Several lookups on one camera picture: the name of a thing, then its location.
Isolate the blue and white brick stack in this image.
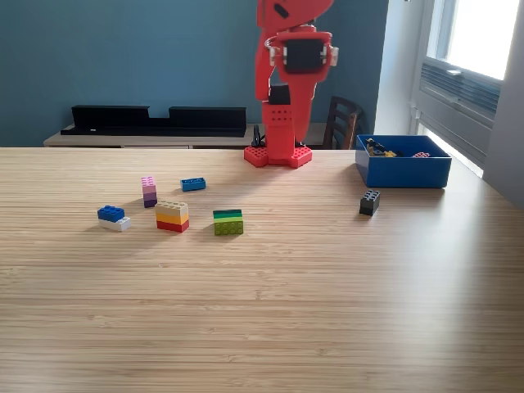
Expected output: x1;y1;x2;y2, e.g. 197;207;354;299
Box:
97;205;133;233

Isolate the green brick stack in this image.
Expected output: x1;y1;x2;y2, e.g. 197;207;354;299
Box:
212;209;245;237

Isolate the tan yellow red brick stack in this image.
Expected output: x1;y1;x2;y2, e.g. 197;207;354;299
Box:
154;199;191;233

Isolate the black brick stack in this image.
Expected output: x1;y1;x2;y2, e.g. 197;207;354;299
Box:
359;188;382;217

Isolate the grey radiator unit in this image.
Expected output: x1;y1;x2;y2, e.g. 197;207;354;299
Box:
415;56;503;169

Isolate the small blue brick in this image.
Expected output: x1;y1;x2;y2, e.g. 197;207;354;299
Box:
180;176;207;192

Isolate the pink purple brick stack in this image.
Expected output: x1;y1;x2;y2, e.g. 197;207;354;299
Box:
141;176;158;209

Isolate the bright window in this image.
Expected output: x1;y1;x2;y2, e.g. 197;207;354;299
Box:
425;0;524;81

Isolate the dark wooden chair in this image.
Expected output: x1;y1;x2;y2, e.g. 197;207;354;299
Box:
322;95;364;151

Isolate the blue plastic bin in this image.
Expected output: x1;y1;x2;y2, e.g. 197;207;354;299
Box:
355;134;453;189

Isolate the yellow toy digger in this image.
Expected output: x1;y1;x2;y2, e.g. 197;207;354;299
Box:
365;138;405;159

